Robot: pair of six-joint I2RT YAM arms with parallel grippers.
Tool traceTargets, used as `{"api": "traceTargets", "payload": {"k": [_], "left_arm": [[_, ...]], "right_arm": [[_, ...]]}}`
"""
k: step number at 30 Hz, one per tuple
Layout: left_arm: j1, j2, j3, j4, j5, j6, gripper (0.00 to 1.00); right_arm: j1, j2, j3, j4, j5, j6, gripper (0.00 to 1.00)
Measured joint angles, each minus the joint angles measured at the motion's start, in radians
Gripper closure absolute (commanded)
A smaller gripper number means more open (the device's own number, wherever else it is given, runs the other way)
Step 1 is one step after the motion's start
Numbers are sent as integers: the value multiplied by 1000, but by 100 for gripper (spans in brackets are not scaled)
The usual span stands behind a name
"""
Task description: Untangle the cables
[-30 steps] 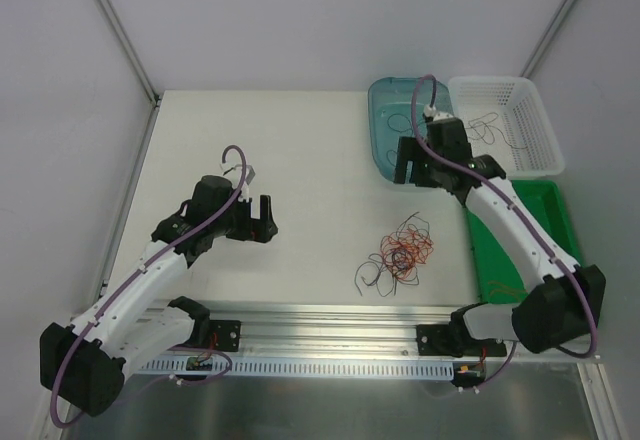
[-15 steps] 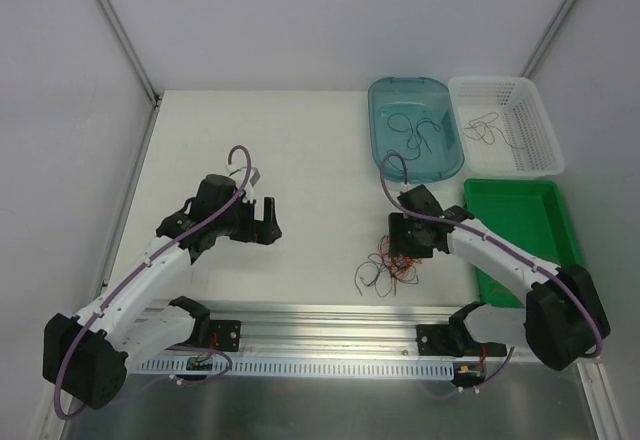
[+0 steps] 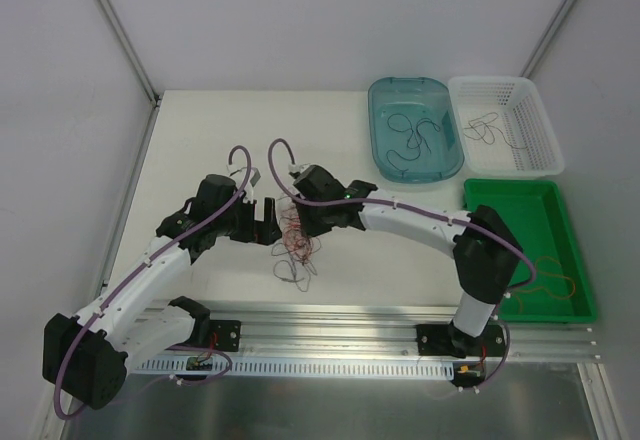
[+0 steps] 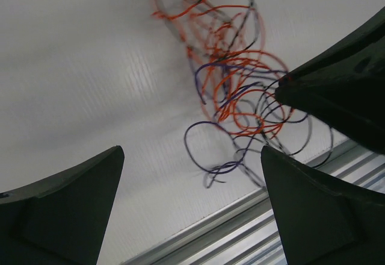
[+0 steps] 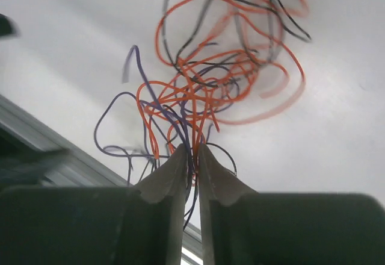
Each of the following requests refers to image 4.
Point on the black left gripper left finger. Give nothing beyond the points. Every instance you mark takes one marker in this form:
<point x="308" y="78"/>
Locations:
<point x="61" y="219"/>

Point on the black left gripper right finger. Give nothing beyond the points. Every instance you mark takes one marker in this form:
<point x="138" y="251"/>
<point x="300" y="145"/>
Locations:
<point x="322" y="219"/>

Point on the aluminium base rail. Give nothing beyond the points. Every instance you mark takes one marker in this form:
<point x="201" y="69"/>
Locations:
<point x="245" y="232"/>

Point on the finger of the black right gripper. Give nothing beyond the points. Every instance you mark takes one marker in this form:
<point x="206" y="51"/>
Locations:
<point x="344" y="86"/>

